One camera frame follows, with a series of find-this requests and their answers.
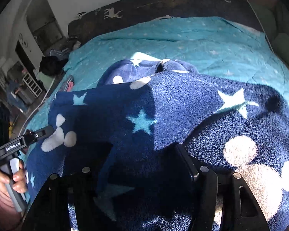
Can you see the folded pink patterned clothes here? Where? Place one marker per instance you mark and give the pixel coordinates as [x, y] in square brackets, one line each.
[67, 84]

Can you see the white shelf rack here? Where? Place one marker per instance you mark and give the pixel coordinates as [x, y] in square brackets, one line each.
[32, 85]

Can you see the green pillow near curtain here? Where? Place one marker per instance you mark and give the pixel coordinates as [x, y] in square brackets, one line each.
[281, 46]

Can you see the navy fleece star pajama top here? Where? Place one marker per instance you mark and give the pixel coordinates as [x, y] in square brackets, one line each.
[134, 113]

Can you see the black garment pile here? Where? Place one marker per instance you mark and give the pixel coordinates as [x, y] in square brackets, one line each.
[52, 65]

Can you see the turquoise quilted bedspread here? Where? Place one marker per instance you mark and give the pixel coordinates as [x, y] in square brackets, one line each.
[198, 81]

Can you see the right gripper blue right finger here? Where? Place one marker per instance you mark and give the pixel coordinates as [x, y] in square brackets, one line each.
[201, 185]

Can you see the grey striped clothes pile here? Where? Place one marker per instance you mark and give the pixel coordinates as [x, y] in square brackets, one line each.
[63, 47]

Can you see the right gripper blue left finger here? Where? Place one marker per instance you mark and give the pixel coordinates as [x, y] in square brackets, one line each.
[78, 185]

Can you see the green pillow behind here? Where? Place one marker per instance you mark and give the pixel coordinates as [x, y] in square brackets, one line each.
[267, 20]

